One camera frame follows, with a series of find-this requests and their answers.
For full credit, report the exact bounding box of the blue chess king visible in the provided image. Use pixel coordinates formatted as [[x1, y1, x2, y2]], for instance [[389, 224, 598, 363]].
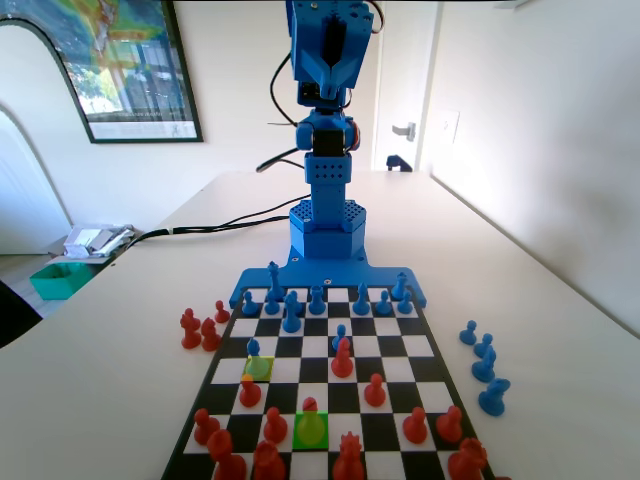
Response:
[[266, 260, 283, 303]]

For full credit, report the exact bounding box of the blue plastic chess bishop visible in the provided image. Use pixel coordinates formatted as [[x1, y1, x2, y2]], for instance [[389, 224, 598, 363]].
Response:
[[351, 282, 370, 317]]

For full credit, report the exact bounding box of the red queen chess piece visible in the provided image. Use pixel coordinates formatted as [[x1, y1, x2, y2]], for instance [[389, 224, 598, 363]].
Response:
[[331, 432, 366, 480]]

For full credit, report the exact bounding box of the white door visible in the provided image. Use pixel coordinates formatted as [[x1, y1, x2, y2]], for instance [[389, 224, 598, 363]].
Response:
[[372, 0, 444, 174]]

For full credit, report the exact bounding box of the blue printed clamp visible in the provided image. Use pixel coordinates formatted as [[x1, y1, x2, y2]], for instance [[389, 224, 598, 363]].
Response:
[[385, 153, 415, 174]]

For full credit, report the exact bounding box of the black framed map poster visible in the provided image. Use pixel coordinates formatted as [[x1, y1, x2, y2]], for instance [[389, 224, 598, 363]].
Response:
[[47, 0, 205, 145]]

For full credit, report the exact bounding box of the blue robot mounting plate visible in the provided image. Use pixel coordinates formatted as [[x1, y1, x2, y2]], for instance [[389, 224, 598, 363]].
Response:
[[228, 249, 430, 310]]

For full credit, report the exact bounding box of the white arched panel dark rim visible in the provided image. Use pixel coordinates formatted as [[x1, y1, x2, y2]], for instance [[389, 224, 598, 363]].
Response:
[[0, 17, 96, 241]]

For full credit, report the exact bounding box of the pile of white packets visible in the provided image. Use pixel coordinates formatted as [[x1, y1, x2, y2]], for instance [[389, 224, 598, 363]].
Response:
[[62, 223, 146, 259]]

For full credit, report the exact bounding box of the black and white chessboard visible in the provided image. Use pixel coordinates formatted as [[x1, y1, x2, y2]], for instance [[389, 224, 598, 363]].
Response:
[[159, 285, 500, 480]]

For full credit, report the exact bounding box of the teal plastic box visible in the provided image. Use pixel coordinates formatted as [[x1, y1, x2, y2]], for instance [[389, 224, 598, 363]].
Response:
[[28, 263, 95, 302]]

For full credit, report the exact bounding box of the red white black servo wire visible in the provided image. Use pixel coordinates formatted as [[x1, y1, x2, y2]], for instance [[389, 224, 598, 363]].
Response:
[[368, 0, 387, 35]]

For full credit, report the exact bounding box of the black camera cable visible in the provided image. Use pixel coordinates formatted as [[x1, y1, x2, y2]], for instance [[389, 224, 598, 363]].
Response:
[[256, 49, 307, 174]]

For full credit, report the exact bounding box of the black table cable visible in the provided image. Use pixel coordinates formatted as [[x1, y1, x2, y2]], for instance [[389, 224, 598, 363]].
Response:
[[124, 197, 301, 250], [169, 217, 292, 235]]

